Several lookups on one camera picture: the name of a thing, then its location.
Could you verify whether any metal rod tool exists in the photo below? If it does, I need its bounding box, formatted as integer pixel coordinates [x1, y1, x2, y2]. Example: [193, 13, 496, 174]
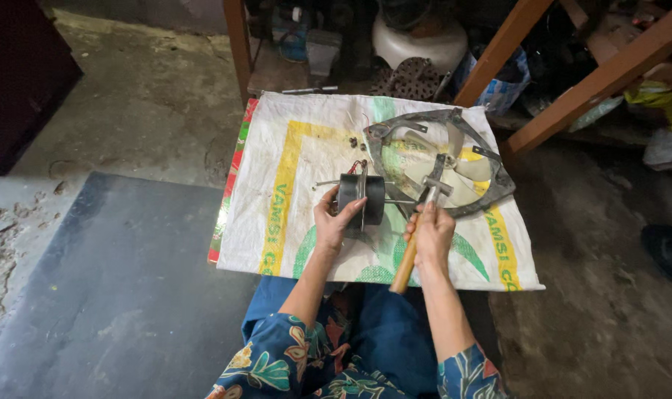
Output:
[282, 85, 339, 95]

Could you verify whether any dark wooden cabinet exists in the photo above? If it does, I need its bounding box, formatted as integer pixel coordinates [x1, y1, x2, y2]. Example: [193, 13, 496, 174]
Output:
[0, 0, 85, 177]

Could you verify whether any grey metal fan frame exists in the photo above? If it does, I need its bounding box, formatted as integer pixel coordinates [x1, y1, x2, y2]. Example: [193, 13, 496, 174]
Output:
[364, 108, 516, 219]

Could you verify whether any grey stone slab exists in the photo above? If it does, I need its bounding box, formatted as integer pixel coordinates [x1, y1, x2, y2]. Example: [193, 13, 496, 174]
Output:
[0, 171, 260, 399]

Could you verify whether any yellow plastic bag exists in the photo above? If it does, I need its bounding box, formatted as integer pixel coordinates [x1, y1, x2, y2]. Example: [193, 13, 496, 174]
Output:
[624, 81, 672, 136]

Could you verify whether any translucent fan blade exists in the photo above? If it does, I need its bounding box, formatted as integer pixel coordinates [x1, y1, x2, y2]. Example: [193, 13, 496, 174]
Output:
[404, 122, 493, 208]

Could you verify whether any wooden table frame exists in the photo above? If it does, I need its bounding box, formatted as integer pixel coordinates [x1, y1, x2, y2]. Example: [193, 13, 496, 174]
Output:
[223, 0, 672, 158]

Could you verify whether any blue floral dress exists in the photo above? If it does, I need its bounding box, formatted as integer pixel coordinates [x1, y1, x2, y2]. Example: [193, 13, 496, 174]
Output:
[205, 275, 512, 399]

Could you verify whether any black fan motor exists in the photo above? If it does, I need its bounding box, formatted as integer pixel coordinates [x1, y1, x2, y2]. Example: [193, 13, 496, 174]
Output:
[313, 161, 418, 228]

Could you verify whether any person's left hand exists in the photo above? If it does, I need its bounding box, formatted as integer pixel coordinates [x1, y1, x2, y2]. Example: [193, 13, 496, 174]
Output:
[313, 185, 368, 251]

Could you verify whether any perforated metal disc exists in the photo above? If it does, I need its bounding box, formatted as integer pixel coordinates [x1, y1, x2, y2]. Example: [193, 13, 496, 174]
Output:
[370, 57, 449, 102]

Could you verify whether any blue white plastic bag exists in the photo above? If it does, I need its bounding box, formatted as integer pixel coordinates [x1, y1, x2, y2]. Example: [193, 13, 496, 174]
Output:
[454, 47, 532, 116]

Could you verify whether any wooden handled hammer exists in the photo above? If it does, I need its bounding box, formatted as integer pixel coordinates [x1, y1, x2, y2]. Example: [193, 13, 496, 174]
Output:
[389, 176, 454, 294]

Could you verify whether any white woven sack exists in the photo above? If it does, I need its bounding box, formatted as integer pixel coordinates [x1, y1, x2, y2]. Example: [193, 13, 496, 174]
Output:
[216, 91, 546, 292]

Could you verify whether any person's right hand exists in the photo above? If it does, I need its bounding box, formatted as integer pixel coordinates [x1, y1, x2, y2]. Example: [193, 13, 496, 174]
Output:
[404, 201, 457, 268]

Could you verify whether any white round pot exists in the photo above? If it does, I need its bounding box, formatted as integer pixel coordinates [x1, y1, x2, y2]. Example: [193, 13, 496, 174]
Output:
[371, 13, 470, 73]

